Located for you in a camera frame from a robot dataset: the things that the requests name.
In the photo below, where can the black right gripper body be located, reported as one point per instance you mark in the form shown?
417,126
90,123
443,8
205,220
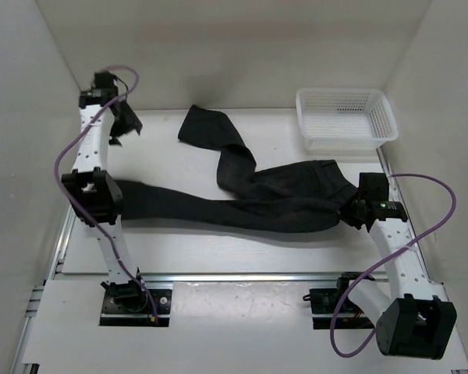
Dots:
349,212

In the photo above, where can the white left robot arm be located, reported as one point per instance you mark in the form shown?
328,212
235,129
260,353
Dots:
98,199

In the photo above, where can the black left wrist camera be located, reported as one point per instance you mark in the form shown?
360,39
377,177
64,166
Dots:
104,80

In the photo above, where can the aluminium frame rail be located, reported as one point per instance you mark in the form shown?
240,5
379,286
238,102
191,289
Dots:
219,277

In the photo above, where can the white plastic basket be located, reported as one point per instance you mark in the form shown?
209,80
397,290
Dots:
344,119

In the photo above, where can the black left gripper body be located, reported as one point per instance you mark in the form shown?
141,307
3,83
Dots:
124,122

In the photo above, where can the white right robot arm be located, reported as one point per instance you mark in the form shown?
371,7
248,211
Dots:
409,319

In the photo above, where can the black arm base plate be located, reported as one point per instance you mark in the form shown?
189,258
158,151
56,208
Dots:
139,313

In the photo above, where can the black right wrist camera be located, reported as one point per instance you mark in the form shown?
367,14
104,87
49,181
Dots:
373,187

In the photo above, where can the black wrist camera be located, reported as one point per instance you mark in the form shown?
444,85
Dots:
104,80
373,187

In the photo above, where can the black trousers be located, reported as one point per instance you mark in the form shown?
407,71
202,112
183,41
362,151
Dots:
301,197

